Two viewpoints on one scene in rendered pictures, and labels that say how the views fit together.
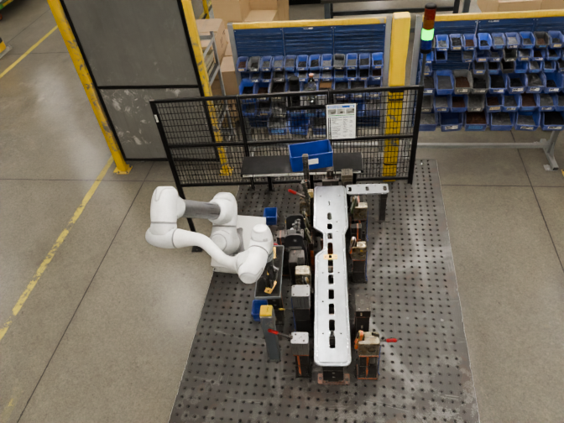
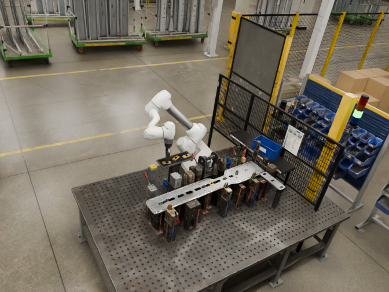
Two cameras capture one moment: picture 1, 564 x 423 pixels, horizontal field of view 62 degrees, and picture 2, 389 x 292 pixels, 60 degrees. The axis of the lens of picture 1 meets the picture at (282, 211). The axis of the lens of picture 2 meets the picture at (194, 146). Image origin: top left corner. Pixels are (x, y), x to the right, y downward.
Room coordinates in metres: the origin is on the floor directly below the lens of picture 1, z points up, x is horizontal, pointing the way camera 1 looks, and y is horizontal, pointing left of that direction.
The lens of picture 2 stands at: (-0.23, -1.83, 3.13)
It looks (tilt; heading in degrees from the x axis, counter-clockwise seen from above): 33 degrees down; 42
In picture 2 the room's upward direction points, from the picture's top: 8 degrees clockwise
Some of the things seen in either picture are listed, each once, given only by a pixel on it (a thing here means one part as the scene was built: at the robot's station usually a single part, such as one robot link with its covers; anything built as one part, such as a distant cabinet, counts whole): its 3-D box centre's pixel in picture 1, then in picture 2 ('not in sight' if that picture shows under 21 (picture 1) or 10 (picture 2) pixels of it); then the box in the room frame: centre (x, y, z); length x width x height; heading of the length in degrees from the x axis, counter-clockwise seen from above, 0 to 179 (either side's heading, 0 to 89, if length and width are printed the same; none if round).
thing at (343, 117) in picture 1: (341, 121); (293, 139); (2.87, -0.50, 1.30); 0.23 x 0.02 x 0.31; 82
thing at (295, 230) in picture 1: (297, 251); (206, 173); (2.01, -0.07, 0.94); 0.18 x 0.13 x 0.49; 172
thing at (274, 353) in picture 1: (270, 335); (151, 185); (1.44, 0.15, 0.92); 0.08 x 0.08 x 0.44; 82
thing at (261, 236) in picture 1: (261, 240); (168, 130); (1.57, 0.12, 1.54); 0.13 x 0.11 x 0.16; 160
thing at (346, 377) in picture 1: (333, 366); (156, 216); (1.25, -0.17, 0.84); 0.18 x 0.06 x 0.29; 82
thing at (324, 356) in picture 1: (331, 259); (210, 185); (1.86, -0.26, 1.00); 1.38 x 0.22 x 0.02; 172
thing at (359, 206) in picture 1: (360, 223); (252, 192); (2.25, -0.52, 0.87); 0.12 x 0.09 x 0.35; 82
